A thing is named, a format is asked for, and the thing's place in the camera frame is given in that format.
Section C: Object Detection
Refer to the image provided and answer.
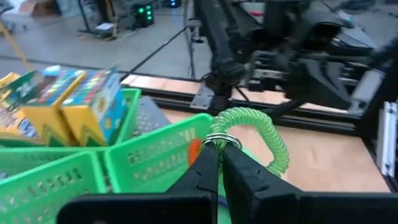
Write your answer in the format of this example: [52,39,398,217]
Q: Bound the brown cardboard box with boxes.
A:
[18,0,60,17]

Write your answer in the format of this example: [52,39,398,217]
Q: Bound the thick yellow hanging cable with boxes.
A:
[0,18,34,72]

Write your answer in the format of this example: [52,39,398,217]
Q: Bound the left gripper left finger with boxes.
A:
[57,141,220,224]

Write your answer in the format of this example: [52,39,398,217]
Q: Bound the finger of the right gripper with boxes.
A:
[287,57,354,110]

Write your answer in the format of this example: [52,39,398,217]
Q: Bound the silver aluminium bar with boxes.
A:
[381,101,398,178]

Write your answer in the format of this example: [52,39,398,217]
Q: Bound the orange coil keychain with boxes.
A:
[187,138,203,167]

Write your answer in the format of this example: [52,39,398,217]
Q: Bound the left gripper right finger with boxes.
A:
[221,142,398,224]

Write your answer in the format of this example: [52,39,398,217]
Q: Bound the black tower green lights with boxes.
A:
[124,1,155,29]

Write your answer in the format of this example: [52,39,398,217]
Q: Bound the green coil keychain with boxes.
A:
[201,106,290,178]

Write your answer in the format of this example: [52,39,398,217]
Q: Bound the grey perforated metal shelf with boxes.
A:
[130,95,172,139]

